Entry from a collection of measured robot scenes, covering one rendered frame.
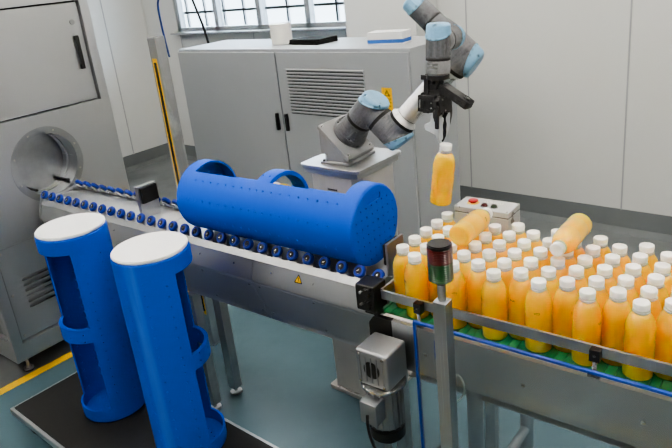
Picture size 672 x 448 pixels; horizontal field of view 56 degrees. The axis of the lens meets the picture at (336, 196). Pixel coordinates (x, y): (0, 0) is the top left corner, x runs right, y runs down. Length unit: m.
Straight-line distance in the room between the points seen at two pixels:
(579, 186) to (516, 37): 1.15
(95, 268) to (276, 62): 2.16
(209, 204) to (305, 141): 1.99
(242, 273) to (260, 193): 0.36
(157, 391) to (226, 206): 0.74
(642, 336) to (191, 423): 1.67
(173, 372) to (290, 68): 2.42
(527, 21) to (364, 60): 1.35
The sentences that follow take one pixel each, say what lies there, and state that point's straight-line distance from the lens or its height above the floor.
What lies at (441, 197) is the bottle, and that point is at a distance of 2.08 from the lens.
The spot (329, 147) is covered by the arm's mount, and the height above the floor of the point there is 1.22.
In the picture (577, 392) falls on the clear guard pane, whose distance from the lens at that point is 1.75.
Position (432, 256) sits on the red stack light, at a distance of 1.58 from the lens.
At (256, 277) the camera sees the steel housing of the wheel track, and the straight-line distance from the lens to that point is 2.46.
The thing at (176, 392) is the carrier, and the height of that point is 0.49.
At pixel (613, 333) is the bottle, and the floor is 1.00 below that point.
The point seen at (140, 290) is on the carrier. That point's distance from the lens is 2.36.
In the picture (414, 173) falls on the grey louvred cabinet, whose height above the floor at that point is 0.70.
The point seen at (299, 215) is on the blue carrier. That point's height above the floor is 1.14.
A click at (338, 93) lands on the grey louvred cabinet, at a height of 1.17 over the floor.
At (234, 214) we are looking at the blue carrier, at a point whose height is 1.10.
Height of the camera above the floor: 1.92
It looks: 20 degrees down
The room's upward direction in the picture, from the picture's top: 6 degrees counter-clockwise
